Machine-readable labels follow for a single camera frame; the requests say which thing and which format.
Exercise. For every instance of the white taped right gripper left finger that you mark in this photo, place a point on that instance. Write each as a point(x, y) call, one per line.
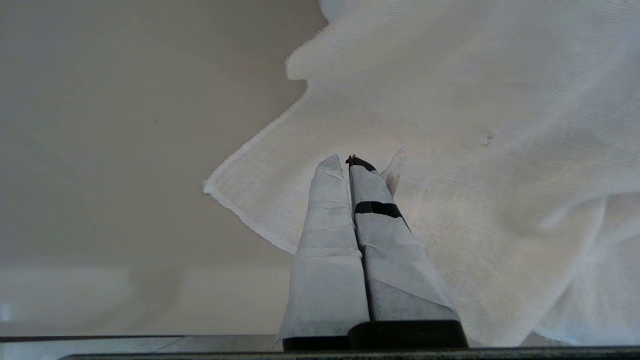
point(327, 260)

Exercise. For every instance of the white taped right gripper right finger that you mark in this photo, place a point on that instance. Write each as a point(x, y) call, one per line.
point(400, 280)

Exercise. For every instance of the white woven cloth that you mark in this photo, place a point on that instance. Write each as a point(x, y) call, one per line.
point(500, 125)

